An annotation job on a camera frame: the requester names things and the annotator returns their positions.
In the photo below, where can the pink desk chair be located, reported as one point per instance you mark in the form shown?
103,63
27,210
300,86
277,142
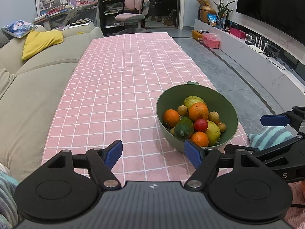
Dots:
129,16

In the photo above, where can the person's striped left leg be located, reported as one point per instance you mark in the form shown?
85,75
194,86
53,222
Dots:
7,195

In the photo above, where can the beige cushion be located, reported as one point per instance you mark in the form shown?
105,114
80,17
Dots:
6,78

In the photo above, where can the pink plastic box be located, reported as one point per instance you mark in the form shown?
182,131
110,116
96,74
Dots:
211,40

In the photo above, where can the orange mandarin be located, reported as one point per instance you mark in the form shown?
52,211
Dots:
198,111
199,138
171,118

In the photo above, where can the large green pear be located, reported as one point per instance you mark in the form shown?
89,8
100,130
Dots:
190,100

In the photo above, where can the brown shoe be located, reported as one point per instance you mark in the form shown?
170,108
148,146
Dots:
168,22

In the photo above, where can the white television cabinet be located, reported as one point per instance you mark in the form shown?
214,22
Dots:
250,62

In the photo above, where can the green potted plant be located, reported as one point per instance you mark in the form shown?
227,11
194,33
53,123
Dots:
222,9

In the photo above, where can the orange box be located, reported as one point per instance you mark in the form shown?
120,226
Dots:
197,35

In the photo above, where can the red cherry tomato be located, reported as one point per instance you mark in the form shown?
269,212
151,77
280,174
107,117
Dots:
200,125

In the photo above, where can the magenta box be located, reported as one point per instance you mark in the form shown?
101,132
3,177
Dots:
237,33

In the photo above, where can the cluttered folding desk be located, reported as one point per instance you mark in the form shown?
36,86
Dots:
71,12

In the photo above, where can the pink checked tablecloth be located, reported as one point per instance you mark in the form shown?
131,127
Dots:
124,76

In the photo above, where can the dark book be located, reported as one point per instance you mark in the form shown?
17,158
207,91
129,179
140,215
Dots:
81,21

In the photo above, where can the stack of books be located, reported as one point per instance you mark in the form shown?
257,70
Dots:
52,12

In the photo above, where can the blue snack bag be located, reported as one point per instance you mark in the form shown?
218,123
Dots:
212,20

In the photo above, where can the person's striped leg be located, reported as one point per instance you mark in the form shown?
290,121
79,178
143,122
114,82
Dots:
7,195
271,136

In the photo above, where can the green plastic colander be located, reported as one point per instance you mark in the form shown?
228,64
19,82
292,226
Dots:
228,114

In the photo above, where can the gold vase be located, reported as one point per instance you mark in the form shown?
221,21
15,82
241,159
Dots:
207,13

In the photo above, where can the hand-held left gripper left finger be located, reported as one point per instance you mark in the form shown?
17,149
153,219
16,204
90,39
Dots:
114,153

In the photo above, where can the black shelf unit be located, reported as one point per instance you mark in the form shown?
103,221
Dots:
110,4

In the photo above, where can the white router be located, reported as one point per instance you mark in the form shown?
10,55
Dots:
261,44

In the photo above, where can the yellow-green pear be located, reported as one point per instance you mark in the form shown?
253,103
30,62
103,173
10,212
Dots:
213,131

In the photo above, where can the person's striped right leg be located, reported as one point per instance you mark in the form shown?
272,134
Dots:
271,136

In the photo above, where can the beige sofa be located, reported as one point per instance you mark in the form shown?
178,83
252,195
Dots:
35,95

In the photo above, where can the black television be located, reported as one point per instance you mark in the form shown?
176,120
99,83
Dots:
274,4

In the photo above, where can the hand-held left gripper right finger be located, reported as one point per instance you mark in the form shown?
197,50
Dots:
194,156

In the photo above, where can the yellow cushion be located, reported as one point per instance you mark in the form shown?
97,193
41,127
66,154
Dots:
40,43

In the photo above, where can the pink fluffy rug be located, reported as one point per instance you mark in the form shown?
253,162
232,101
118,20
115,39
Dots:
296,195

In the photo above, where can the grey woven cushion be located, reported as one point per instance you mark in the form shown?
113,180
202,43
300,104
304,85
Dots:
3,40

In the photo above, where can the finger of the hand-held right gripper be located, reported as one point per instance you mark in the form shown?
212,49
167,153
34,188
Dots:
281,148
274,120

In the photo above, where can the green cucumber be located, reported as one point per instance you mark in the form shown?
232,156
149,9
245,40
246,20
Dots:
183,128

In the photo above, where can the glass jar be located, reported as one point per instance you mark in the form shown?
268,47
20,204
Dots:
219,23

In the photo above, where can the brown longan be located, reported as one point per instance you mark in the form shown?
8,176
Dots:
221,127
172,131
213,116
182,110

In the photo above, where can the blue printed cushion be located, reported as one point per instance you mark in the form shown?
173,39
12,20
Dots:
19,28

